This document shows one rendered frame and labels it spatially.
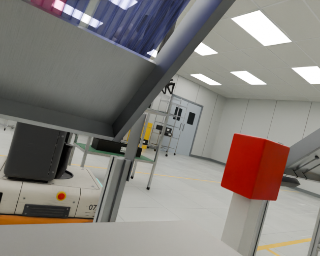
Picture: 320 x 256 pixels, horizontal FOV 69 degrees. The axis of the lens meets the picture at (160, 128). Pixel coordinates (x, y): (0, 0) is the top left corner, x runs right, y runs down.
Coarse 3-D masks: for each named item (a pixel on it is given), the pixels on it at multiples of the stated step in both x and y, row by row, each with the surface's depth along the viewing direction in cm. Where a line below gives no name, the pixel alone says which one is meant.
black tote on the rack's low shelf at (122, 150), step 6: (96, 138) 266; (96, 144) 254; (102, 144) 254; (108, 144) 258; (114, 144) 262; (120, 144) 266; (126, 144) 290; (102, 150) 255; (108, 150) 259; (114, 150) 263; (120, 150) 268; (138, 150) 281; (138, 156) 283
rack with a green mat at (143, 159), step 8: (152, 104) 317; (152, 112) 281; (160, 112) 275; (168, 112) 282; (144, 128) 316; (88, 136) 231; (80, 144) 260; (88, 144) 231; (160, 144) 282; (72, 152) 264; (88, 152) 232; (96, 152) 236; (104, 152) 247; (136, 160) 265; (144, 160) 272; (152, 160) 289; (152, 168) 282; (152, 176) 282
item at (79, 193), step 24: (0, 168) 134; (72, 168) 176; (0, 192) 118; (24, 192) 119; (48, 192) 125; (72, 192) 131; (96, 192) 139; (0, 216) 115; (24, 216) 121; (48, 216) 125; (72, 216) 132
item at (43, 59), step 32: (0, 0) 31; (0, 32) 34; (32, 32) 35; (64, 32) 36; (0, 64) 38; (32, 64) 39; (64, 64) 41; (96, 64) 42; (128, 64) 44; (0, 96) 42; (32, 96) 44; (64, 96) 46; (96, 96) 48; (128, 96) 50
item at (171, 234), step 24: (0, 240) 17; (24, 240) 18; (48, 240) 19; (72, 240) 20; (96, 240) 21; (120, 240) 22; (144, 240) 23; (168, 240) 24; (192, 240) 26; (216, 240) 28
